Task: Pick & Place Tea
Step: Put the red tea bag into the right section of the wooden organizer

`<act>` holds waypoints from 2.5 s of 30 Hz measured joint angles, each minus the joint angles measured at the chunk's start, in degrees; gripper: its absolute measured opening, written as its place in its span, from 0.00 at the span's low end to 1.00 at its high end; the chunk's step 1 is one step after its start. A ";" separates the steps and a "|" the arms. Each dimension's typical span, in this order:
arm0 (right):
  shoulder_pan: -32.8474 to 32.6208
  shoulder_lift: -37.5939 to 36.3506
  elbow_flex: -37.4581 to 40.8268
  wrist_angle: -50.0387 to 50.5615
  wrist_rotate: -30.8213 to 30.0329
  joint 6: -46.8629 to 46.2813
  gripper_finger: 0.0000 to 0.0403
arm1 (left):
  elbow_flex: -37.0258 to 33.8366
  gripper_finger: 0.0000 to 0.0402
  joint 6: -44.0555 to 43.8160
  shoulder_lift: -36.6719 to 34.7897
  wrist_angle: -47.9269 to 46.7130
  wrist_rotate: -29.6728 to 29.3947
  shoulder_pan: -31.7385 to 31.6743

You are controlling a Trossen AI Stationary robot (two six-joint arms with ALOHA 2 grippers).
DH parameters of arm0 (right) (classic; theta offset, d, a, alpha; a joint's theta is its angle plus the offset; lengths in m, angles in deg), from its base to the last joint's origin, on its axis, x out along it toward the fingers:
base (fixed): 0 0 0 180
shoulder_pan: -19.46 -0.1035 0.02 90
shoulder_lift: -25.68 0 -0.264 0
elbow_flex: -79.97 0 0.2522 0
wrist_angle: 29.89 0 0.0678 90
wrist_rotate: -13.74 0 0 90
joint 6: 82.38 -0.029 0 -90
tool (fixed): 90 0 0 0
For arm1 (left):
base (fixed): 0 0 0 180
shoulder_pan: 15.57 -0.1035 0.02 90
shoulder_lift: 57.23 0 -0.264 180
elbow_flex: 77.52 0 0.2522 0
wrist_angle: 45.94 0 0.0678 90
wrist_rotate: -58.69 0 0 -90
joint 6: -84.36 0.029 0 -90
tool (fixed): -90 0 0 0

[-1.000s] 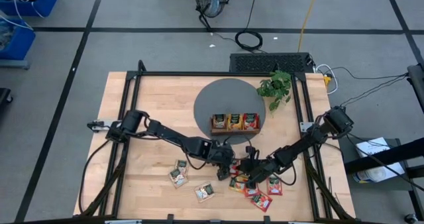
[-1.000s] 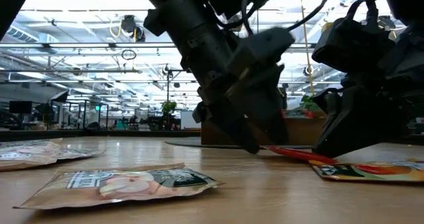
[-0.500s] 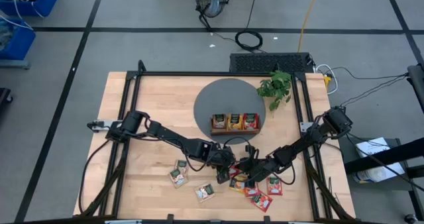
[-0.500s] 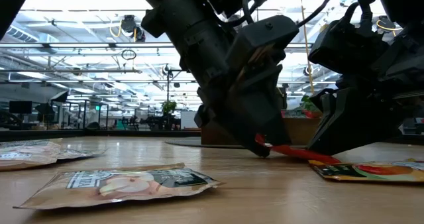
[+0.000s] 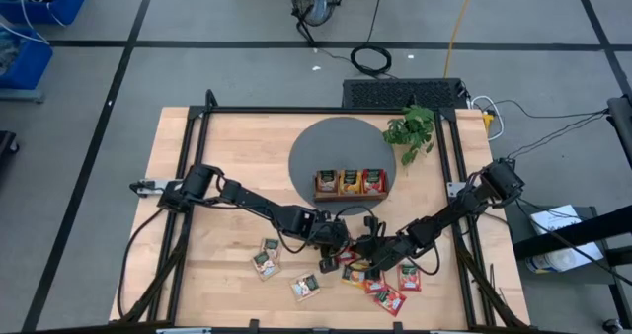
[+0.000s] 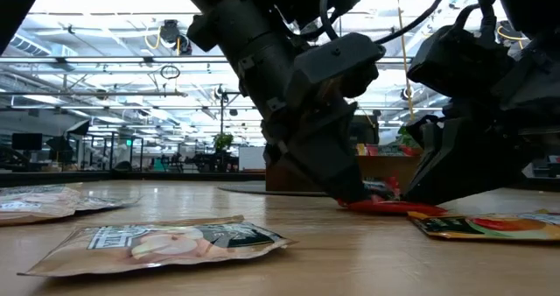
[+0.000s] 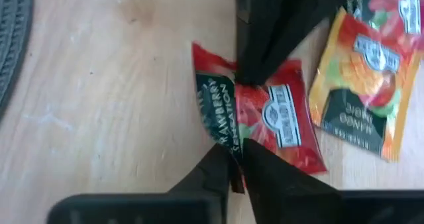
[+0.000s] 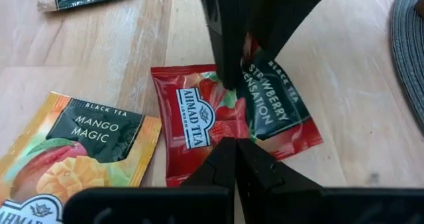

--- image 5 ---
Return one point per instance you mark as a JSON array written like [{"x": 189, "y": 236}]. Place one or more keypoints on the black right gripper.
[{"x": 387, "y": 251}]

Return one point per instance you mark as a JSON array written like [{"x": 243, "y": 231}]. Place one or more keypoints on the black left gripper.
[{"x": 330, "y": 232}]

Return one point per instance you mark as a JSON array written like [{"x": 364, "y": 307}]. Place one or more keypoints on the strawberry tea packet red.
[
  {"x": 410, "y": 278},
  {"x": 376, "y": 287},
  {"x": 346, "y": 257},
  {"x": 374, "y": 182},
  {"x": 390, "y": 302}
]

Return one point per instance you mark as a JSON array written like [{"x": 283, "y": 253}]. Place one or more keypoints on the mango tea packet orange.
[
  {"x": 350, "y": 183},
  {"x": 352, "y": 277}
]

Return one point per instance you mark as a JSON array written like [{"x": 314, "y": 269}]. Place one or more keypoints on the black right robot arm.
[{"x": 459, "y": 208}]

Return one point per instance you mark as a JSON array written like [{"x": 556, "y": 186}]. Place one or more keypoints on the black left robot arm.
[{"x": 257, "y": 203}]

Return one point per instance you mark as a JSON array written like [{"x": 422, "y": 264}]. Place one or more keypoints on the wooden three-compartment tray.
[{"x": 345, "y": 197}]

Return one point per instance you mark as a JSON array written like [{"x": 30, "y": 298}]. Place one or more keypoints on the grey round mat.
[{"x": 336, "y": 141}]

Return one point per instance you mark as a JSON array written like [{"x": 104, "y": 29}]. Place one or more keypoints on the green potted plant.
[{"x": 412, "y": 126}]

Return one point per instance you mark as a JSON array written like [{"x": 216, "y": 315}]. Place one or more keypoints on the grey side table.
[{"x": 517, "y": 225}]

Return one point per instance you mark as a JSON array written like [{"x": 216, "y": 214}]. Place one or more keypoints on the black perforated computer case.
[{"x": 395, "y": 94}]

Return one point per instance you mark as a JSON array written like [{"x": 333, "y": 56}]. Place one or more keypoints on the yellow power plug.
[{"x": 488, "y": 121}]

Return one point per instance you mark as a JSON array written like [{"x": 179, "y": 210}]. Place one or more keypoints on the white paper stack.
[{"x": 550, "y": 220}]

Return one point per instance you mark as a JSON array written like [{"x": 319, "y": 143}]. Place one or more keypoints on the black metal stand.
[{"x": 568, "y": 233}]

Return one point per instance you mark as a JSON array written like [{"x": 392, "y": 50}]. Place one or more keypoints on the black floor fan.
[{"x": 316, "y": 3}]

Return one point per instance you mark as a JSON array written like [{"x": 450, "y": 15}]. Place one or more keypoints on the black caster wheel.
[{"x": 612, "y": 326}]

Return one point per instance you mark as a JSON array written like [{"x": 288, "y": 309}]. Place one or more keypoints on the blue plastic bin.
[
  {"x": 74, "y": 0},
  {"x": 37, "y": 69}
]

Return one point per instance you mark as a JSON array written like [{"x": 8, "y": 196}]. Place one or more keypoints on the grey dolly platform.
[{"x": 20, "y": 96}]

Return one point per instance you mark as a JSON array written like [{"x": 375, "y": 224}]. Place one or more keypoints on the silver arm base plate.
[
  {"x": 453, "y": 188},
  {"x": 148, "y": 186}
]

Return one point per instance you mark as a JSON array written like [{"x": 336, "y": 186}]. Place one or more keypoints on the black aluminium table frame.
[{"x": 296, "y": 110}]

